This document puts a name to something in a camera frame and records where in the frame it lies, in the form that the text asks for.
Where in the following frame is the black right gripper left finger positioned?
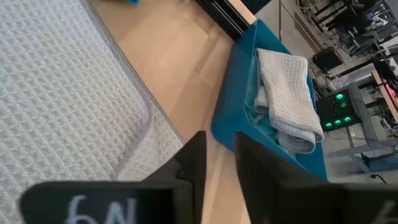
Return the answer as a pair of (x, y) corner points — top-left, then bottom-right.
(19, 130), (208, 224)

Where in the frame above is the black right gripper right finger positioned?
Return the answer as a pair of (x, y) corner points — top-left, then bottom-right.
(234, 131), (398, 224)

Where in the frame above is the grey waffle microfiber towel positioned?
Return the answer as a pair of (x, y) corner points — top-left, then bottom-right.
(0, 0), (185, 224)
(252, 47), (325, 155)

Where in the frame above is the blue plastic bin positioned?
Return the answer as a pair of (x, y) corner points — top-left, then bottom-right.
(211, 19), (328, 182)

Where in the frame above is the black machine with green lights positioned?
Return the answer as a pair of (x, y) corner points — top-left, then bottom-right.
(315, 90), (362, 132)

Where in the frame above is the black floor box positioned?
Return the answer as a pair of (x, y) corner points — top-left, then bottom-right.
(312, 46), (345, 73)

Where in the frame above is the grey cart frame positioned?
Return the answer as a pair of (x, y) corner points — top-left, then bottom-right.
(327, 80), (398, 175)

